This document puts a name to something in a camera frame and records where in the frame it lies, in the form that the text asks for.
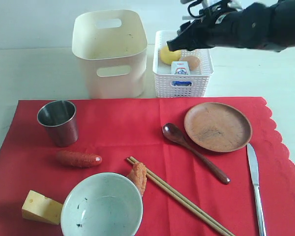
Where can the stainless steel cup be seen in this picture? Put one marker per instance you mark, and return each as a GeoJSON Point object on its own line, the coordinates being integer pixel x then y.
{"type": "Point", "coordinates": [59, 120]}

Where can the yellow cheese wedge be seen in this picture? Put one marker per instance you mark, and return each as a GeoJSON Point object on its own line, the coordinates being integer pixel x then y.
{"type": "Point", "coordinates": [37, 207]}

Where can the yellow lemon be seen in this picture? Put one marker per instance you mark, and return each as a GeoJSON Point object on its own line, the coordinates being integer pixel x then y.
{"type": "Point", "coordinates": [167, 56]}

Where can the dark wooden spoon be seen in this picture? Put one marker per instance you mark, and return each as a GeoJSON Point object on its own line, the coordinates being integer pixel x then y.
{"type": "Point", "coordinates": [174, 134]}

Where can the brown wooden plate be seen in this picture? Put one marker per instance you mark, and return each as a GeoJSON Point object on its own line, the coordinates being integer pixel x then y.
{"type": "Point", "coordinates": [217, 127]}

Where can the red table cloth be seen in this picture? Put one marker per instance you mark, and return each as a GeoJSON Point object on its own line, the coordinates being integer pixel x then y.
{"type": "Point", "coordinates": [121, 128]}

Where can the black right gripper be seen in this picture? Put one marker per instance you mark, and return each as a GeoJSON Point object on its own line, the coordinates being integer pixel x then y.
{"type": "Point", "coordinates": [214, 31]}

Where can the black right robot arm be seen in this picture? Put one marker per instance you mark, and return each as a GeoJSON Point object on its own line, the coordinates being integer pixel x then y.
{"type": "Point", "coordinates": [261, 27]}

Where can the silver table knife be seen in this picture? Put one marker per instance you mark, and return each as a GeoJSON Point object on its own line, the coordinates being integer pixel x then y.
{"type": "Point", "coordinates": [254, 171]}

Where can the orange fried shrimp piece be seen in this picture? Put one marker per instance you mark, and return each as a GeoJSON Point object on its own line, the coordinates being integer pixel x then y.
{"type": "Point", "coordinates": [138, 175]}

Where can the small milk carton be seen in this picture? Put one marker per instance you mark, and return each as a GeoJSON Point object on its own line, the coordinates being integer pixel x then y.
{"type": "Point", "coordinates": [180, 69]}

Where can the red sausage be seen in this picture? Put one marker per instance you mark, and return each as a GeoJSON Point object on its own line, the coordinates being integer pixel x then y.
{"type": "Point", "coordinates": [78, 159]}

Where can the brown egg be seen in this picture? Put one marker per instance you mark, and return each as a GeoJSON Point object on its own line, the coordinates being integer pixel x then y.
{"type": "Point", "coordinates": [193, 62]}

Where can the white perforated plastic basket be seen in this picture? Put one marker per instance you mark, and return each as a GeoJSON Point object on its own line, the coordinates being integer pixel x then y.
{"type": "Point", "coordinates": [170, 85]}

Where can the cream plastic bin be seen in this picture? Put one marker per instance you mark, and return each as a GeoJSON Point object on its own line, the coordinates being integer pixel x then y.
{"type": "Point", "coordinates": [111, 49]}

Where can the pale green ceramic bowl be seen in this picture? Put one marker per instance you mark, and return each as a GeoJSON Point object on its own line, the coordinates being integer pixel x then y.
{"type": "Point", "coordinates": [104, 204]}

